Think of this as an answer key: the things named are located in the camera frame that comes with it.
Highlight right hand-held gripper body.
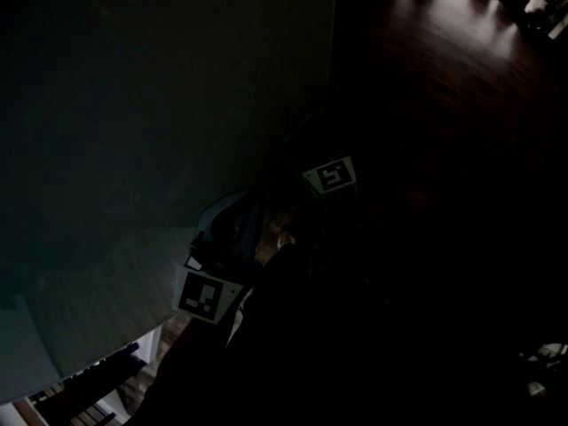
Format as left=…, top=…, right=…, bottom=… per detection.
left=301, top=155, right=359, bottom=202

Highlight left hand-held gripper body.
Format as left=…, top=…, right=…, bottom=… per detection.
left=177, top=233, right=264, bottom=326

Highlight person's left forearm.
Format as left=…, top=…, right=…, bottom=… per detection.
left=154, top=315, right=232, bottom=372

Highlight black metal railing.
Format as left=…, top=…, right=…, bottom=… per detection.
left=26, top=342, right=150, bottom=426

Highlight person's black clothing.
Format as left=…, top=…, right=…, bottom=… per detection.
left=123, top=241, right=568, bottom=426

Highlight wide white venetian blinds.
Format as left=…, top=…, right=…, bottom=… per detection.
left=518, top=342, right=568, bottom=398

